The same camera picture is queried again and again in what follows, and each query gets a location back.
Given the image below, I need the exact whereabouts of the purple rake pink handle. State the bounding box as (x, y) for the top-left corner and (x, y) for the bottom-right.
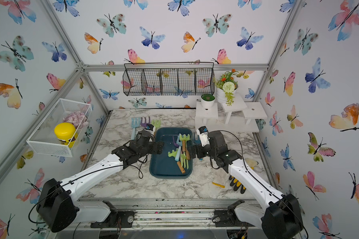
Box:
(140, 117), (151, 128)

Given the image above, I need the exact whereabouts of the teal fork yellow handle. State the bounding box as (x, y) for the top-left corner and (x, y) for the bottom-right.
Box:
(193, 132), (203, 161)

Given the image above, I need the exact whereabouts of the green wide fork wooden handle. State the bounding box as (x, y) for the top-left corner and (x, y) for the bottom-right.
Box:
(151, 119), (161, 129)

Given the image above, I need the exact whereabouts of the teal plastic storage box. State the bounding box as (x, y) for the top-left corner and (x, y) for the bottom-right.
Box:
(149, 127), (193, 179)

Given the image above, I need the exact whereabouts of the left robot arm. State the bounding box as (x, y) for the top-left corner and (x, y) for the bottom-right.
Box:
(36, 130), (165, 233)

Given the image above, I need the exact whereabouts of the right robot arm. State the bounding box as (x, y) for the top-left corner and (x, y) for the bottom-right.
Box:
(189, 126), (306, 239)

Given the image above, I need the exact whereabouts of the light blue rake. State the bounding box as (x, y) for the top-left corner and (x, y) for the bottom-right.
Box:
(175, 133), (182, 162)

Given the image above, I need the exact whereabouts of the yellow marker on table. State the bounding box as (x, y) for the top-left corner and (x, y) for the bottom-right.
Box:
(212, 182), (225, 188)

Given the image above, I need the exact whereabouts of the yellow black work glove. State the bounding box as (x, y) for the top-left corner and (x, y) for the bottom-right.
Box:
(229, 159), (259, 194)

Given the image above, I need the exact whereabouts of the white tiered display stand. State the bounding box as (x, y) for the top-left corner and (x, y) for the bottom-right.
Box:
(195, 95), (268, 133)

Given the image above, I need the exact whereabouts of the small white pot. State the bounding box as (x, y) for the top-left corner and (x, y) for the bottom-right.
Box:
(201, 94), (215, 110)

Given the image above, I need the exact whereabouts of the white pot with flowers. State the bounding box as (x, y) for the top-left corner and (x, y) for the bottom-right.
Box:
(214, 69), (238, 106)

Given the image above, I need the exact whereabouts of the pink flower bundle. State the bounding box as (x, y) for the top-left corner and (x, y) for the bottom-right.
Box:
(63, 111), (89, 128)

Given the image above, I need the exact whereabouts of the yellow lidded jar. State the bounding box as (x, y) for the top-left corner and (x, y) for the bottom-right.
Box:
(54, 122), (78, 148)

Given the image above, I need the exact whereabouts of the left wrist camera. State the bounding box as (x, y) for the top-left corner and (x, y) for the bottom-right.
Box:
(144, 123), (156, 136)

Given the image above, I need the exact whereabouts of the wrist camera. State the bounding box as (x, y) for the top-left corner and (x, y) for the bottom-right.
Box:
(144, 123), (156, 136)
(196, 126), (209, 147)

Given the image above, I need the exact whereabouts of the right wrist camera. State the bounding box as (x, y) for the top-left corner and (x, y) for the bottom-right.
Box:
(196, 126), (209, 147)

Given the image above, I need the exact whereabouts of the purple tool pink handle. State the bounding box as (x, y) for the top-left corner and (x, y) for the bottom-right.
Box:
(172, 136), (179, 148)

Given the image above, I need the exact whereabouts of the green rake wooden handle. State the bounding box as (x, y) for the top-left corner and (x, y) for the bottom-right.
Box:
(179, 134), (190, 160)

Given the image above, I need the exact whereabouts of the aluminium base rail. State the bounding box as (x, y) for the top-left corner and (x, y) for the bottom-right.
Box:
(47, 198), (300, 232)

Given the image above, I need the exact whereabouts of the black wire wall basket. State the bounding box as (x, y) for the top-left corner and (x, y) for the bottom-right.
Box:
(122, 62), (215, 98)

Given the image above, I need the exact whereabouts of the white wire wall basket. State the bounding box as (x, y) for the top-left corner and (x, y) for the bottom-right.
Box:
(27, 98), (92, 157)

